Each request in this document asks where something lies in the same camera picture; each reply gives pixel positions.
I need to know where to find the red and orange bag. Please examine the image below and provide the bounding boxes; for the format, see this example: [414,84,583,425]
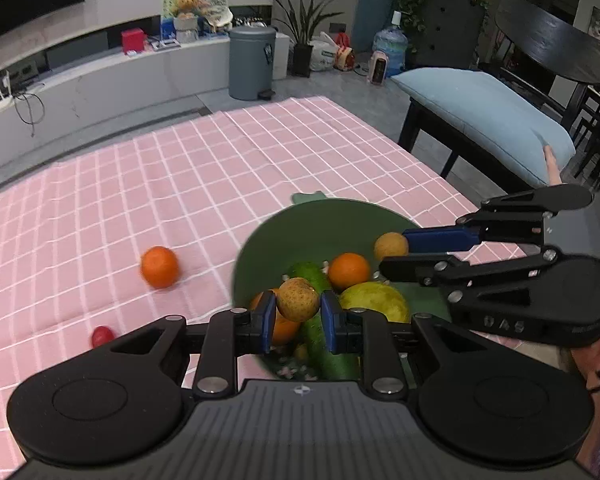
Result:
[334,32,357,71]

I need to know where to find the green colander bowl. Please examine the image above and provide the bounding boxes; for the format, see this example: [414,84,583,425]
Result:
[231,190,461,381]

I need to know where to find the green cucumber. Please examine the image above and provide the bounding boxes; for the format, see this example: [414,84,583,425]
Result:
[283,261,361,381]

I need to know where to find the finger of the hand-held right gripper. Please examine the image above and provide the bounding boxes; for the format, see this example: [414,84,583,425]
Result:
[379,245,561,291]
[402,184,595,256]

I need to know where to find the dark grey cabinet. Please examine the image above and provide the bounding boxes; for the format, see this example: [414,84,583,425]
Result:
[420,0,486,68]

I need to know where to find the blue water bottle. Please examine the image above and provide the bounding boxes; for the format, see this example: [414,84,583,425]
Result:
[372,10,410,77]

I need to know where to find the pink checked tablecloth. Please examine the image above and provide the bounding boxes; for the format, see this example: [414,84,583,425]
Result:
[0,96,531,480]

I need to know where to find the teddy bear bouquet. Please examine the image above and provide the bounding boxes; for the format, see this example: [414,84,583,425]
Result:
[172,0,201,43]

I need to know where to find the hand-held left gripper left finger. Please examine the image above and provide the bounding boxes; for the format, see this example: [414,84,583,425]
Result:
[87,290,277,400]

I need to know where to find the orange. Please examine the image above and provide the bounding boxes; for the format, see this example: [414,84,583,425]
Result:
[140,246,181,289]
[250,288,302,346]
[328,253,371,292]

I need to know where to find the red cherry tomato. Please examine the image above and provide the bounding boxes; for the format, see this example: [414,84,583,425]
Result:
[91,325,116,350]

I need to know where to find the red box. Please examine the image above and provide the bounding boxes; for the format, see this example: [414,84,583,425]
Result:
[121,27,146,56]

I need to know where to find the small pink appliance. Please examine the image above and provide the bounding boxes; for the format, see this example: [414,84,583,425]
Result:
[367,50,391,86]

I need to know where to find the black cable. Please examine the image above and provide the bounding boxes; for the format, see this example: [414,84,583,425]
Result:
[12,91,46,137]

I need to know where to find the potted plant with long leaves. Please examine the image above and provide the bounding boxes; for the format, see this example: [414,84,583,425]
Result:
[261,0,356,78]

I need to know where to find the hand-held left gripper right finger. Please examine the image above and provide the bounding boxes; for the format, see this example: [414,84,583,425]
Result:
[320,290,511,401]

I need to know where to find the person's right hand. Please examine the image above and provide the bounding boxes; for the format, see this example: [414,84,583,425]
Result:
[570,316,600,393]

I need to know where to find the black dining chair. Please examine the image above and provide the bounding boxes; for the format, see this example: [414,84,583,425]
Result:
[572,80,600,193]

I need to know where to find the small brown round fruit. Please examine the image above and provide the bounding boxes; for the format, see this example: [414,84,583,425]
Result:
[276,277,320,322]
[374,232,410,262]

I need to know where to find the grey pedal trash bin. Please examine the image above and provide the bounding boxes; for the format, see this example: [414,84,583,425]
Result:
[228,25,276,102]

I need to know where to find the yellow-green round fruit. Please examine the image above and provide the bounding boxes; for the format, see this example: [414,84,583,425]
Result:
[339,282,412,325]

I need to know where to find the white marble television cabinet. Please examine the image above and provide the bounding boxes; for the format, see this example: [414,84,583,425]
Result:
[0,27,291,181]

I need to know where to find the white plastic bag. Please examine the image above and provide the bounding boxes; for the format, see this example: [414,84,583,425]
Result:
[309,31,342,72]

